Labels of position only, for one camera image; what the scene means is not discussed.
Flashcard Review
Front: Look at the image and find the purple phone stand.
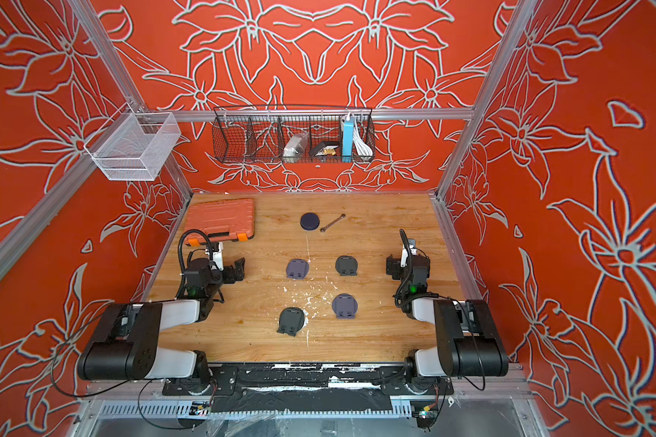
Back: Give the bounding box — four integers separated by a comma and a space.
285, 259, 310, 280
332, 293, 359, 320

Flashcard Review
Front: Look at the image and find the dark grey phone stand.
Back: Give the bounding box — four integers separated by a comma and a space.
335, 255, 359, 277
277, 307, 305, 337

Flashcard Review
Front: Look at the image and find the orange tool case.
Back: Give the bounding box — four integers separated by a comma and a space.
184, 198, 255, 242

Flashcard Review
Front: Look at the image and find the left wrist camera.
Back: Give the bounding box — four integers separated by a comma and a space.
204, 241, 224, 271

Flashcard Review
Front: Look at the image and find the dark round disc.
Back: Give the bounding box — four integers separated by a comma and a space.
300, 212, 320, 231

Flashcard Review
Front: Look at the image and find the plastic bag item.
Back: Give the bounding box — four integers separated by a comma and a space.
282, 132, 310, 164

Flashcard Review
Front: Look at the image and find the black wire basket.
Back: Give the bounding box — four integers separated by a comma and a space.
211, 105, 376, 164

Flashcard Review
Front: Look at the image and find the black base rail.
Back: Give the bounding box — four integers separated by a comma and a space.
162, 362, 454, 418

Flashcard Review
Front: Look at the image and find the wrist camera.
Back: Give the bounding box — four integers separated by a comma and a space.
204, 241, 224, 271
401, 239, 418, 268

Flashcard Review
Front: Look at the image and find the clear plastic bin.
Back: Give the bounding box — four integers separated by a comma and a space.
86, 113, 180, 182

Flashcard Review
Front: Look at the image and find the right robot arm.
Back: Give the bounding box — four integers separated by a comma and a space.
386, 229, 509, 381

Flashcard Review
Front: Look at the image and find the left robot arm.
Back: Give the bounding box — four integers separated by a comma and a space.
77, 229, 245, 391

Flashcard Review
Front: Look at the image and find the white cables bundle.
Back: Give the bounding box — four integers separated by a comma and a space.
352, 125, 374, 162

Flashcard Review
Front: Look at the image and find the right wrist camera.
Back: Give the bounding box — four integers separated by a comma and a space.
401, 239, 418, 268

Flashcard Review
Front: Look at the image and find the black small box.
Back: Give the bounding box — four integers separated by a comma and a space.
310, 141, 342, 158

